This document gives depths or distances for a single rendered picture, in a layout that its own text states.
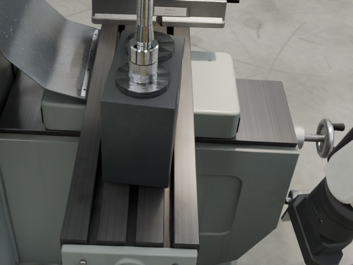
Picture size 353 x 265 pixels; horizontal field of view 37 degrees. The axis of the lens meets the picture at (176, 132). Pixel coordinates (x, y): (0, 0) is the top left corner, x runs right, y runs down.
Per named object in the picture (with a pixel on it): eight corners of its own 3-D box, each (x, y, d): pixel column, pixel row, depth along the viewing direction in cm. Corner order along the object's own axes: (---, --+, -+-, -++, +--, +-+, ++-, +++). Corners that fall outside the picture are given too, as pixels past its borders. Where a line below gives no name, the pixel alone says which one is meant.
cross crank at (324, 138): (329, 140, 163) (340, 110, 156) (338, 167, 155) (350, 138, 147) (278, 138, 163) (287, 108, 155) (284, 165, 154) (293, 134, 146)
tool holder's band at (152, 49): (122, 48, 83) (122, 43, 82) (141, 37, 86) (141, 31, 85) (145, 60, 81) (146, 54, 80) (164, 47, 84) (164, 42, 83)
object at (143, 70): (122, 77, 86) (122, 48, 83) (140, 64, 89) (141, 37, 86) (144, 89, 84) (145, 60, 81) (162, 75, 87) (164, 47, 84)
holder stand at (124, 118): (178, 112, 112) (186, 29, 99) (168, 189, 95) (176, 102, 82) (122, 106, 112) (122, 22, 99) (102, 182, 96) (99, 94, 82)
